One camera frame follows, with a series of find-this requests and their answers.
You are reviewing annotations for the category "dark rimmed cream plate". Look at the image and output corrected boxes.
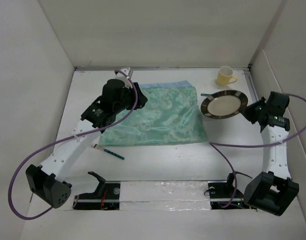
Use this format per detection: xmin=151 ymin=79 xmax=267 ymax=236
xmin=200 ymin=90 xmax=249 ymax=120

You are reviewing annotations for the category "green patterned cloth napkin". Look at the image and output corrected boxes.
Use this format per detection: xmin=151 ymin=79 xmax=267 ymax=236
xmin=99 ymin=80 xmax=208 ymax=146

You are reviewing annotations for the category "yellow cup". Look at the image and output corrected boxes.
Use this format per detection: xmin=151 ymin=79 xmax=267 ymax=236
xmin=215 ymin=66 xmax=238 ymax=86

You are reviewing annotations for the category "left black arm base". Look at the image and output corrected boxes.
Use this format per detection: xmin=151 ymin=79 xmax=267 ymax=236
xmin=72 ymin=171 xmax=121 ymax=211

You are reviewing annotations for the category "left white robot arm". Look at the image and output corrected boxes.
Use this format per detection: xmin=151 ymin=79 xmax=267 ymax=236
xmin=25 ymin=79 xmax=148 ymax=209

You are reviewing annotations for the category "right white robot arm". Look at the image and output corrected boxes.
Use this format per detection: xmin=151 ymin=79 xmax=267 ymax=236
xmin=242 ymin=91 xmax=299 ymax=216

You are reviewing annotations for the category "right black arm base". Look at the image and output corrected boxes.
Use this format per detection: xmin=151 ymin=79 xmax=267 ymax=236
xmin=204 ymin=173 xmax=248 ymax=210

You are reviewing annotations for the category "silver table knife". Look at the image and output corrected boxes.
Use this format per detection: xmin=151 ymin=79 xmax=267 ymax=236
xmin=200 ymin=93 xmax=212 ymax=97

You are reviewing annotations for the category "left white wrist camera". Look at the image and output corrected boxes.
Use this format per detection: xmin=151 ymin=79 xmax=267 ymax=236
xmin=114 ymin=67 xmax=133 ymax=88

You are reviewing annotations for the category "fork with teal handle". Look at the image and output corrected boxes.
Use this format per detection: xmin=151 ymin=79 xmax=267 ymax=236
xmin=90 ymin=142 xmax=125 ymax=160

